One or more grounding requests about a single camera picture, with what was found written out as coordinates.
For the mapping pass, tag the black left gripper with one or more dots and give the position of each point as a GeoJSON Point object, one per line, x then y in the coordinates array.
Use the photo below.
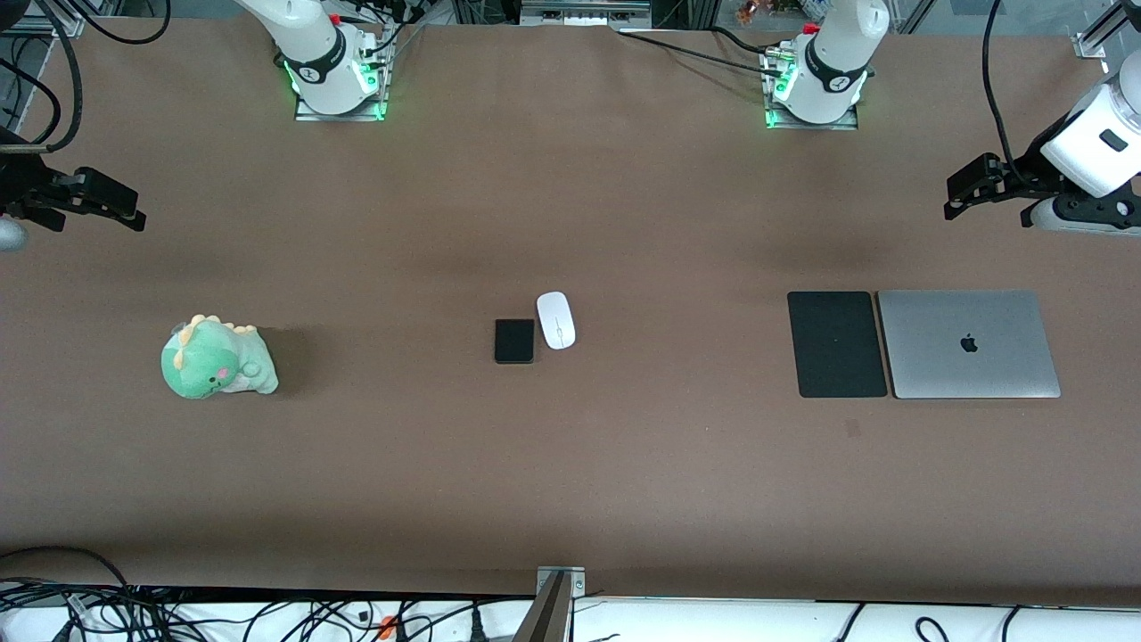
{"type": "Point", "coordinates": [1021, 173]}

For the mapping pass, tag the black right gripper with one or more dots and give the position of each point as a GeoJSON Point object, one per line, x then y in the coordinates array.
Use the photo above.
{"type": "Point", "coordinates": [20, 185]}

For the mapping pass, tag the black smartphone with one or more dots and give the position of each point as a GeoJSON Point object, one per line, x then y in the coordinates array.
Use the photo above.
{"type": "Point", "coordinates": [514, 341]}

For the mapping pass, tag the white computer mouse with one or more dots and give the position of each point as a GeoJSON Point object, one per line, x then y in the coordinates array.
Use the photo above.
{"type": "Point", "coordinates": [556, 319]}

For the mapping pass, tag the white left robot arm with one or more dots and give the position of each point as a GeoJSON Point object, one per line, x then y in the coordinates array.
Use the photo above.
{"type": "Point", "coordinates": [838, 53]}

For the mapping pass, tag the black mouse pad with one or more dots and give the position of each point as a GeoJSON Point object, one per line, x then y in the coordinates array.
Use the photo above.
{"type": "Point", "coordinates": [836, 344]}

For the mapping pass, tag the silver closed laptop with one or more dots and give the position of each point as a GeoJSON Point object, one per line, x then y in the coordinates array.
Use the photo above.
{"type": "Point", "coordinates": [967, 343]}

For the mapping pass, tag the green dinosaur plush toy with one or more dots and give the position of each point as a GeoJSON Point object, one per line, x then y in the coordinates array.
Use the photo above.
{"type": "Point", "coordinates": [214, 361]}

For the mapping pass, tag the grey power strip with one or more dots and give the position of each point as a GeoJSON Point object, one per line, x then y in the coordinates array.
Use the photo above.
{"type": "Point", "coordinates": [584, 11]}

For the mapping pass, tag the orange clip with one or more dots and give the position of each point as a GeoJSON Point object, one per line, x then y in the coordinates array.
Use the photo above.
{"type": "Point", "coordinates": [386, 626]}

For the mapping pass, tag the white board below table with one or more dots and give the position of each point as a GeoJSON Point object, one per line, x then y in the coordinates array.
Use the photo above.
{"type": "Point", "coordinates": [713, 624]}

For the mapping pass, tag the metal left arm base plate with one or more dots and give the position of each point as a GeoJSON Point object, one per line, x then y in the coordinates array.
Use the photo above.
{"type": "Point", "coordinates": [807, 125]}

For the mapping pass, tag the aluminium frame profile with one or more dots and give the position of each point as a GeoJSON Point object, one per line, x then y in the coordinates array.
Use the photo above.
{"type": "Point", "coordinates": [40, 25]}
{"type": "Point", "coordinates": [1101, 36]}

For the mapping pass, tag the metal bracket post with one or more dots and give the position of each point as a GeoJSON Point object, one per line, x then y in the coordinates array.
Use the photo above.
{"type": "Point", "coordinates": [554, 606]}

